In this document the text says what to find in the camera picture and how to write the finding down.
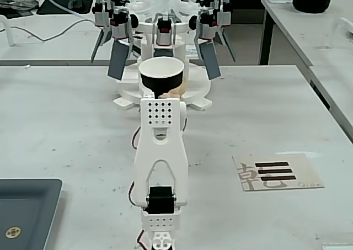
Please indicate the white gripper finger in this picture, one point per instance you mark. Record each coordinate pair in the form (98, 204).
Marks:
(148, 95)

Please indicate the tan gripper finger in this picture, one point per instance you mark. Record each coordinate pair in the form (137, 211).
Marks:
(184, 87)

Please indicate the black paper cup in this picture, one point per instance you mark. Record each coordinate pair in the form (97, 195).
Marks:
(161, 81)

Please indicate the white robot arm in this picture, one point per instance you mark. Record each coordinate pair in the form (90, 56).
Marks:
(162, 156)

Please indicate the black desk mat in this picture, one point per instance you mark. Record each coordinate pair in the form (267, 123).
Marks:
(64, 6)

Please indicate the printed paper mat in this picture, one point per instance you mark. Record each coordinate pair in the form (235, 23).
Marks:
(306, 172)

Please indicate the small white label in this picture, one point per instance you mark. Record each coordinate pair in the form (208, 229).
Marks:
(191, 51)

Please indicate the white lab table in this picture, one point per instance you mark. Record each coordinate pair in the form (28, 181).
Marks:
(303, 40)
(41, 51)

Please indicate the black bowl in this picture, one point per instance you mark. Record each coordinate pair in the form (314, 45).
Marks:
(311, 4)

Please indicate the dark cloth pile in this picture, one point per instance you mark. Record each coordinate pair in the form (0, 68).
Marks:
(16, 4)

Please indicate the grey plastic tray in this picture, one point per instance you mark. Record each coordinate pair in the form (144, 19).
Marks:
(27, 206)

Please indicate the white curved bracket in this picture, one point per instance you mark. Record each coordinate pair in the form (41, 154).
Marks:
(9, 32)

